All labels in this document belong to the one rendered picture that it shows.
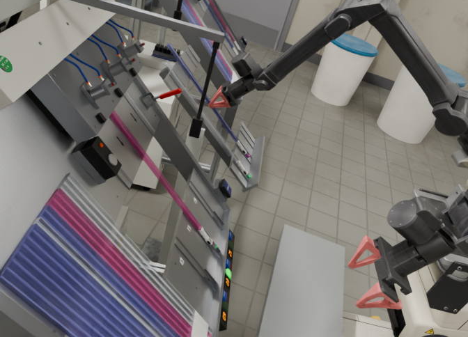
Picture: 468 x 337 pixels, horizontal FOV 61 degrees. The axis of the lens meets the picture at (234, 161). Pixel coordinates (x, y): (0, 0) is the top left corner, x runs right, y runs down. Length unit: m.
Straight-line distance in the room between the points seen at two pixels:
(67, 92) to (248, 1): 4.39
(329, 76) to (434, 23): 1.50
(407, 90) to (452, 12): 1.42
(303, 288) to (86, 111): 0.89
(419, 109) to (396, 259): 3.20
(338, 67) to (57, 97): 3.47
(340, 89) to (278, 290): 3.04
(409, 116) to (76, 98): 3.48
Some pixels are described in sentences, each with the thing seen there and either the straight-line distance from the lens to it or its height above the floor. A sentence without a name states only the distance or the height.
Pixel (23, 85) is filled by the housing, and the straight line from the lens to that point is 0.65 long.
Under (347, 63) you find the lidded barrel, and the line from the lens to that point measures 4.01.
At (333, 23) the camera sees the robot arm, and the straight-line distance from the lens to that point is 1.05.
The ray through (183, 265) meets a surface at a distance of 0.98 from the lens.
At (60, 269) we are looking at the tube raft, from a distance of 0.67.
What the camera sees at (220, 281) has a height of 0.73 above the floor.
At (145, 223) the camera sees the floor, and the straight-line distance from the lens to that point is 2.19.
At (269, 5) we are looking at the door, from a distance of 5.00.
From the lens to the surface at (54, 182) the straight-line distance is 0.73.
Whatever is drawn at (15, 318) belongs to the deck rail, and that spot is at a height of 1.07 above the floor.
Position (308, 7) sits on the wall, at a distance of 5.00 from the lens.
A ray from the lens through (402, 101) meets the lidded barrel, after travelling 3.96.
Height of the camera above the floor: 1.58
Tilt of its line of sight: 35 degrees down
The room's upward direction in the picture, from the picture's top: 18 degrees clockwise
